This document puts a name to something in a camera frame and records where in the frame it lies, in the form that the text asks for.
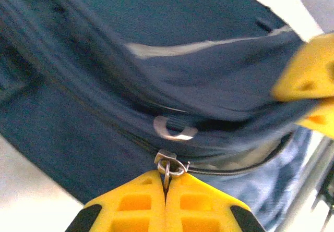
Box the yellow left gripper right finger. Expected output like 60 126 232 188
166 176 266 232

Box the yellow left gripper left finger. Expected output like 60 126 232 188
65 169 166 232

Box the navy blue backpack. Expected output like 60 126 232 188
0 0 323 232

